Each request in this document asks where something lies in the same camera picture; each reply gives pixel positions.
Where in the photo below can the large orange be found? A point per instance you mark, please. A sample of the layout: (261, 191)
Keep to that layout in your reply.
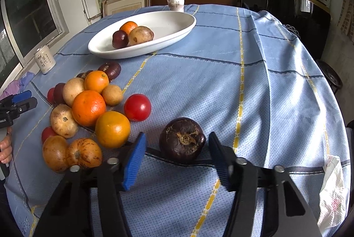
(89, 107)

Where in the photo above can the purple cloth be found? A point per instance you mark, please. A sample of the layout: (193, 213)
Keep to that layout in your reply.
(16, 86)

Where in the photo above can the striped orange passion fruit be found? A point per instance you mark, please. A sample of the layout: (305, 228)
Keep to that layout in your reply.
(84, 153)

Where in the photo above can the dark purple mangosteen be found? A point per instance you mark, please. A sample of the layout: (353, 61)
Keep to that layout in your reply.
(182, 140)

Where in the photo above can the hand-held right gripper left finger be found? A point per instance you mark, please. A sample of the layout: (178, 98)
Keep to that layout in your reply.
(135, 162)

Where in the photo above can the white printed paper cup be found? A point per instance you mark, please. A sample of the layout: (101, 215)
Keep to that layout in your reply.
(174, 0)
(44, 60)

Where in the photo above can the person's left hand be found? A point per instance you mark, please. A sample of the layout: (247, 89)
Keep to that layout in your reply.
(5, 146)

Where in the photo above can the yellow-orange citrus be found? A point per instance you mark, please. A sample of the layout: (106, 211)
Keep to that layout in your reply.
(112, 129)

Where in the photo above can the dark purple passion fruit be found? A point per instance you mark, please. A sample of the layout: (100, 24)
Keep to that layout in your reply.
(112, 71)

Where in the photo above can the white crumpled bag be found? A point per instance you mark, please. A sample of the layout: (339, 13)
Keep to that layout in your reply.
(332, 198)

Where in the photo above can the dark round stool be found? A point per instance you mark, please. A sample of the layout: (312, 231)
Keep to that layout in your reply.
(330, 76)

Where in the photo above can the black glossy panel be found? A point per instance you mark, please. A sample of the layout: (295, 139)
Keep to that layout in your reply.
(282, 4)

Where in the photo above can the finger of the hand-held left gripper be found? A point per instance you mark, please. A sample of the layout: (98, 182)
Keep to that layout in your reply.
(26, 106)
(22, 96)

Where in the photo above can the orange-tan passion fruit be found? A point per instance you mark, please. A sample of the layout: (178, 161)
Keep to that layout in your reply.
(55, 153)

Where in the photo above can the beige framed panel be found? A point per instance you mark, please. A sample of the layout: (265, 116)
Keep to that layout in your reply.
(124, 3)

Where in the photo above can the white framed window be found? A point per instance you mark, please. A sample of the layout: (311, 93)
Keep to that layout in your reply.
(27, 13)

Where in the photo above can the white oval bowl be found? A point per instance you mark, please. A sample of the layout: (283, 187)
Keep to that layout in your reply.
(166, 29)

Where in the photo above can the dark purple plum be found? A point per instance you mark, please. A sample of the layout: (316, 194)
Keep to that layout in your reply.
(120, 40)
(58, 93)
(82, 75)

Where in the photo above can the blue checked tablecloth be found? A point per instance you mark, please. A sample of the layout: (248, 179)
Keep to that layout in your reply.
(193, 87)

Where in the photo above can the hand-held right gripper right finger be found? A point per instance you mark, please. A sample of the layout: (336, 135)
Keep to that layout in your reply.
(221, 165)

